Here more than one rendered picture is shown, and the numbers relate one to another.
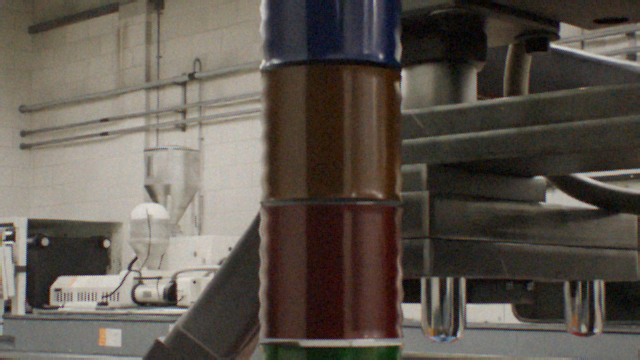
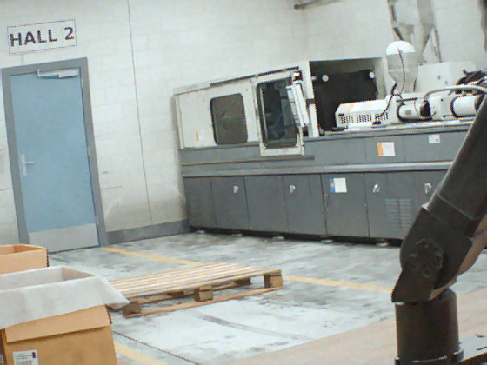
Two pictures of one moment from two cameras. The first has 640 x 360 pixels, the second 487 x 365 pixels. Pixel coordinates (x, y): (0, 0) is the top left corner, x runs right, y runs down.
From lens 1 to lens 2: 9 cm
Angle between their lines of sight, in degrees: 19
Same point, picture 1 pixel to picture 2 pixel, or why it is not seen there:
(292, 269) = not seen: outside the picture
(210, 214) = (444, 44)
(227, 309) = (474, 176)
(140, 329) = (407, 141)
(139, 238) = (395, 69)
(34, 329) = (328, 148)
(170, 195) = (412, 33)
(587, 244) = not seen: outside the picture
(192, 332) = (448, 198)
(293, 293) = not seen: outside the picture
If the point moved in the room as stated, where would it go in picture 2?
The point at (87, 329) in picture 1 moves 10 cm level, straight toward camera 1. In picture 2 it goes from (368, 144) to (368, 144)
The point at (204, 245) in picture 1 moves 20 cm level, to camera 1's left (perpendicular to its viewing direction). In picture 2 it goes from (444, 70) to (423, 72)
